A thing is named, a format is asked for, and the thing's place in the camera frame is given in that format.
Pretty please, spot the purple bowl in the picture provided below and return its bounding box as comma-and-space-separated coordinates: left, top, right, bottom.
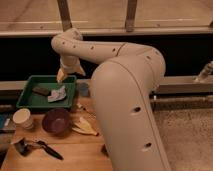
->
42, 108, 70, 136

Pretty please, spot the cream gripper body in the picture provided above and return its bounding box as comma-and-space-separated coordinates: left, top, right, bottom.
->
56, 62, 85, 83

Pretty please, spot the black binder clip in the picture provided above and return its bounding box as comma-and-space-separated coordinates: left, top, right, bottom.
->
14, 138, 32, 156

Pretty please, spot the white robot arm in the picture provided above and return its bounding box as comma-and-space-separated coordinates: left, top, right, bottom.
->
51, 28, 171, 171

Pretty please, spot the white paper cup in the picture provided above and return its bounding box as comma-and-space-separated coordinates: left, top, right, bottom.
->
12, 108, 34, 129

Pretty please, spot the small blue cup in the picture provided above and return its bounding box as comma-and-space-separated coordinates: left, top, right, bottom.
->
77, 83, 90, 97

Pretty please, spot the black handled tool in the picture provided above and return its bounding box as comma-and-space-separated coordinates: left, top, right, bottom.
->
36, 141, 64, 160

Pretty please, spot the grey towel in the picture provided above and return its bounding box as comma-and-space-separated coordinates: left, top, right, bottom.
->
47, 86, 66, 103

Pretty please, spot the blue object at edge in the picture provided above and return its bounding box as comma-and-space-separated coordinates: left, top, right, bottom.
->
0, 114, 12, 130

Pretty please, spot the dark brown block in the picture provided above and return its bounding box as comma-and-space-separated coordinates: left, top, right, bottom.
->
32, 87, 50, 96

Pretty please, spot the green plastic tray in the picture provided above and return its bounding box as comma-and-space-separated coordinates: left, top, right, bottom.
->
16, 75, 76, 110

